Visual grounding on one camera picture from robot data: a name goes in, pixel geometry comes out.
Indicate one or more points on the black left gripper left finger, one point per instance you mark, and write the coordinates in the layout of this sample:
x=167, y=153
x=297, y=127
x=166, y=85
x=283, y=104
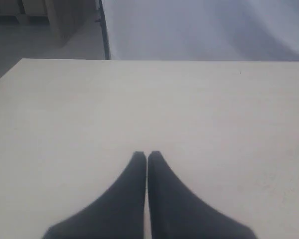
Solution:
x=117, y=214

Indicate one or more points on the black backdrop stand pole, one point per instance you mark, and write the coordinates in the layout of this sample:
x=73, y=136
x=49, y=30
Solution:
x=102, y=21

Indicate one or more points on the wooden cabinet in background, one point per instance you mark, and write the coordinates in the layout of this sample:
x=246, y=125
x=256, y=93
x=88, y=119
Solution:
x=65, y=16

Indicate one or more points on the white backdrop cloth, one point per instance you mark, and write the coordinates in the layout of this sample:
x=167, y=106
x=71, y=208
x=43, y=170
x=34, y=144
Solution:
x=204, y=30

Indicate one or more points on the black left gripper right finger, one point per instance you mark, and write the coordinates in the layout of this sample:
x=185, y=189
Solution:
x=177, y=213

